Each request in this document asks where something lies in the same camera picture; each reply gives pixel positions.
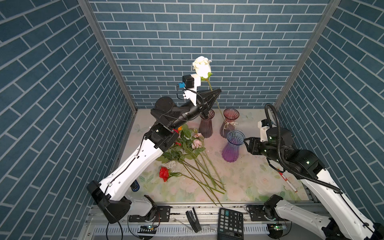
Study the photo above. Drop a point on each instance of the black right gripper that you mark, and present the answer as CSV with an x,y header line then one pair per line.
x,y
252,145

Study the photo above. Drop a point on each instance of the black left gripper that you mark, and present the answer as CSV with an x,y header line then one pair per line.
x,y
203,98

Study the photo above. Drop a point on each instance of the purple blue ribbed glass vase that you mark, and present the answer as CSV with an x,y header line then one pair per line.
x,y
231,151

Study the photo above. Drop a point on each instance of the pink glass vase with twine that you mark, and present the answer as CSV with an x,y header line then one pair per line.
x,y
229,123

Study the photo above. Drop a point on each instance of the white rose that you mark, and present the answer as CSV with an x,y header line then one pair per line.
x,y
202,67

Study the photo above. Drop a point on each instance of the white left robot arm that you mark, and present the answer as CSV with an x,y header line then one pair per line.
x,y
110,194

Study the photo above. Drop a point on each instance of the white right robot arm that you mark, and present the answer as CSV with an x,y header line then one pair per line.
x,y
345,222

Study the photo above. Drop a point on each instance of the dark smoky glass vase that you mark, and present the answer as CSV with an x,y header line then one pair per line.
x,y
206,126

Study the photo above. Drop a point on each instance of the red white marker pen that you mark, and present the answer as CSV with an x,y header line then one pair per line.
x,y
288,182

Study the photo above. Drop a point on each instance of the bunch of roses on table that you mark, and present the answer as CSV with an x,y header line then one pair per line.
x,y
189,156

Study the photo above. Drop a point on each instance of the black calculator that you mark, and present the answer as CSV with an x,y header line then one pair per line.
x,y
230,225

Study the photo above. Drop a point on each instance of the black stapler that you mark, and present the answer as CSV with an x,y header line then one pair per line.
x,y
193,220

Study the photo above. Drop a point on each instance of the blue stapler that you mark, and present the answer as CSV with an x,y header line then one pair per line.
x,y
135,186

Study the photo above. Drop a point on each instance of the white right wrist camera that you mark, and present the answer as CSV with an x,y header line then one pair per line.
x,y
263,126

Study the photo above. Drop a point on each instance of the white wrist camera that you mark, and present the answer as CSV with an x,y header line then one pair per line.
x,y
189,86
263,126

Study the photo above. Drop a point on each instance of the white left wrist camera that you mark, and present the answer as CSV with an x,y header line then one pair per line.
x,y
189,86

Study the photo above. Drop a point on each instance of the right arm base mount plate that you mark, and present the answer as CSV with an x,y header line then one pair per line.
x,y
256,213

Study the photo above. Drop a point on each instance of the aluminium front rail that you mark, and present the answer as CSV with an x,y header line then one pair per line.
x,y
207,213

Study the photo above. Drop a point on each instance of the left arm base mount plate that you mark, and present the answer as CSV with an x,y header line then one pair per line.
x,y
161,214

